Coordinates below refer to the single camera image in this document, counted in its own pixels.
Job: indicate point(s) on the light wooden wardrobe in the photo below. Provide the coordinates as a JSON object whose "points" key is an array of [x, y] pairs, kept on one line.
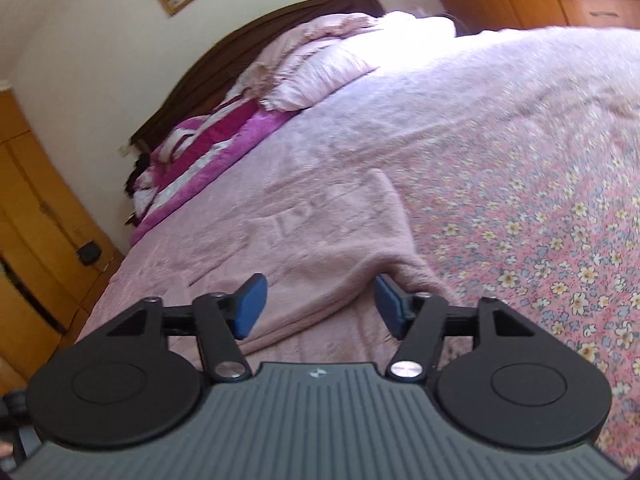
{"points": [[35, 210]]}

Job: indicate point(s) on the small black handbag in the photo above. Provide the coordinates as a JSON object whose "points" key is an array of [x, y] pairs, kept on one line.
{"points": [[89, 253]]}

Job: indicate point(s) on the dark wooden headboard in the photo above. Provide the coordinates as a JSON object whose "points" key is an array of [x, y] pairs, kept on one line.
{"points": [[215, 60]]}

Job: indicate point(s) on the pink fleece garment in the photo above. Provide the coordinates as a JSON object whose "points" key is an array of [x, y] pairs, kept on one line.
{"points": [[325, 240]]}

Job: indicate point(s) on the floral pink bedsheet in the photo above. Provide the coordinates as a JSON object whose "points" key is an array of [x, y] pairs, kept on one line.
{"points": [[500, 160]]}

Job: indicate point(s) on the pink ruffled pillow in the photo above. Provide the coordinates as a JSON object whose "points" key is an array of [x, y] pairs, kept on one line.
{"points": [[320, 65]]}

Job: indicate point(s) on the dark cloth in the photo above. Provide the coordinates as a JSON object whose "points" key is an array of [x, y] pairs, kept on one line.
{"points": [[136, 175]]}

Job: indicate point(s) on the magenta white striped blanket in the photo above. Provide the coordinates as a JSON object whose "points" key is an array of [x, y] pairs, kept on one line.
{"points": [[210, 155]]}

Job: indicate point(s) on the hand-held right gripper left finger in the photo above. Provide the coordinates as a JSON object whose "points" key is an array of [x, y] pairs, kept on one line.
{"points": [[250, 305]]}

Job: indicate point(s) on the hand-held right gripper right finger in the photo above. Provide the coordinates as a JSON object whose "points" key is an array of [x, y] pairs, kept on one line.
{"points": [[389, 307]]}

